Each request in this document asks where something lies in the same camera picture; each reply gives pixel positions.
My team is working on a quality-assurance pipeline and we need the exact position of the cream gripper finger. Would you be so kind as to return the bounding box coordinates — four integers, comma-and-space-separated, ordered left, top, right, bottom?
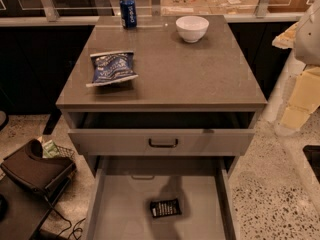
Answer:
289, 67, 320, 114
280, 106, 310, 130

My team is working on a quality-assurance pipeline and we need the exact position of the black rxbar chocolate wrapper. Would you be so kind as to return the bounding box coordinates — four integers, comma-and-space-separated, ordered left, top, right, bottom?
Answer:
149, 199, 182, 218

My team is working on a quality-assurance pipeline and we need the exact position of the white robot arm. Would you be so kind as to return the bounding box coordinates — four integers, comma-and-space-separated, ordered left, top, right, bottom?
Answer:
272, 0, 320, 130

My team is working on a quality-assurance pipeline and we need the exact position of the grey drawer cabinet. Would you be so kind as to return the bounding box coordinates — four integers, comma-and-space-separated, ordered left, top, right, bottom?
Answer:
57, 16, 266, 171

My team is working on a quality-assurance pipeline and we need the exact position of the grey middle drawer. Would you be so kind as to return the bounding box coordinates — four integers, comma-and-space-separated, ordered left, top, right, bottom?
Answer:
82, 157, 240, 240

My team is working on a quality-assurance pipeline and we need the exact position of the grey drawer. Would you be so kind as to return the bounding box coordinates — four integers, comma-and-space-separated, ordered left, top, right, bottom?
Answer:
69, 112, 254, 156
82, 157, 240, 240

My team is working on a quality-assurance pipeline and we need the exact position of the grey top drawer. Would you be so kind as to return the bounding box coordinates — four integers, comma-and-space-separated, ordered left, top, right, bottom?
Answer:
69, 112, 254, 156

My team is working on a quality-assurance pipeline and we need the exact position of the white bowl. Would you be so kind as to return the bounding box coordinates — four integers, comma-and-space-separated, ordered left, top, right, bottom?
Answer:
176, 15, 209, 43

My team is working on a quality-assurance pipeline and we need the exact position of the blue chip bag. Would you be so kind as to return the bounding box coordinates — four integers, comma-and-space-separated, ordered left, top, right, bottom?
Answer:
87, 51, 138, 88

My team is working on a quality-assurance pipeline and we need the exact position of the blue pepsi can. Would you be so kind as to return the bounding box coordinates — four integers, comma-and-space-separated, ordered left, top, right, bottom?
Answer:
119, 0, 137, 29

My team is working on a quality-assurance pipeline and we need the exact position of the glass railing with metal posts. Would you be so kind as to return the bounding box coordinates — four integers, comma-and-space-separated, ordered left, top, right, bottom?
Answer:
0, 0, 305, 27

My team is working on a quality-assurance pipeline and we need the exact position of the black cable on floor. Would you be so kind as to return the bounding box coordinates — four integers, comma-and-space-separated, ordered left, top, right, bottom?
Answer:
43, 197, 87, 240

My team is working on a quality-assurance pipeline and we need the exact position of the wire basket with green packet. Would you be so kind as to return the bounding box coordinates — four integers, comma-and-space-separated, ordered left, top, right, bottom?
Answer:
38, 137, 75, 160

